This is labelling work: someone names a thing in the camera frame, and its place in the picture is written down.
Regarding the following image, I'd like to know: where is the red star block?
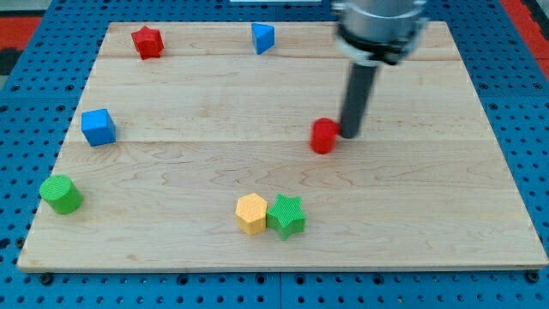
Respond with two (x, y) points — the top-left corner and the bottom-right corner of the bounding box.
(131, 26), (164, 60)

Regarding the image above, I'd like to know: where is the green star block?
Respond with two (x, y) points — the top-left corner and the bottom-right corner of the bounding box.
(266, 193), (306, 241)

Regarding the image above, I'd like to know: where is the red cylinder block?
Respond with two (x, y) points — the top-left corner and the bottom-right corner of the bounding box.
(310, 118), (340, 155)

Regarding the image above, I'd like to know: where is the yellow hexagon block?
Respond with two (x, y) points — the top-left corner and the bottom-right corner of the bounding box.
(235, 193), (268, 235)

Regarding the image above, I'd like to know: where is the blue cube block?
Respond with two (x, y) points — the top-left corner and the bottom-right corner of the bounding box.
(81, 108), (117, 147)

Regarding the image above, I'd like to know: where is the green cylinder block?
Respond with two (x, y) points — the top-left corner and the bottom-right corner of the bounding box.
(39, 174), (83, 215)

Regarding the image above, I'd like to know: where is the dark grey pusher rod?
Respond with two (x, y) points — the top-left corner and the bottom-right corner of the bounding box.
(339, 64), (377, 139)

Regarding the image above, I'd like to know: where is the blue triangle block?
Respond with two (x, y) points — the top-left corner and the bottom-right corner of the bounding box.
(251, 22), (275, 55)

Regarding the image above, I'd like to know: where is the wooden board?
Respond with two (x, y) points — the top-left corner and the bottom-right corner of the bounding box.
(17, 21), (548, 273)

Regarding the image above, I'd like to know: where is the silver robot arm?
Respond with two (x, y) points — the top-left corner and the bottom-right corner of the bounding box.
(331, 0), (427, 139)

